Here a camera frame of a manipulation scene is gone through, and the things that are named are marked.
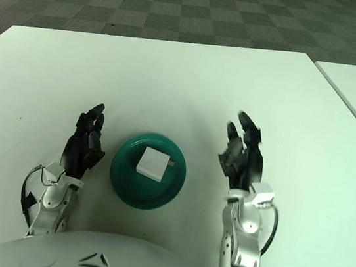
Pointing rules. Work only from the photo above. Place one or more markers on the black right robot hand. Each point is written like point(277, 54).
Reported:
point(248, 166)

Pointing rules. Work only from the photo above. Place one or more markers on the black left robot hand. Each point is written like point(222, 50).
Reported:
point(79, 153)

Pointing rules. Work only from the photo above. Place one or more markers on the white cube charger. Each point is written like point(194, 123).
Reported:
point(152, 164)

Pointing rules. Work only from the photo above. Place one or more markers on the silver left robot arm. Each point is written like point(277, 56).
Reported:
point(52, 202)

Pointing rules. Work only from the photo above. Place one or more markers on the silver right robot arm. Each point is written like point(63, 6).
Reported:
point(246, 236)

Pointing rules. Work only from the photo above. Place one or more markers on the green round plate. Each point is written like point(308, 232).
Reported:
point(124, 182)

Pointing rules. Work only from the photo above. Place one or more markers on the grey robot torso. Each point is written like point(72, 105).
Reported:
point(81, 256)

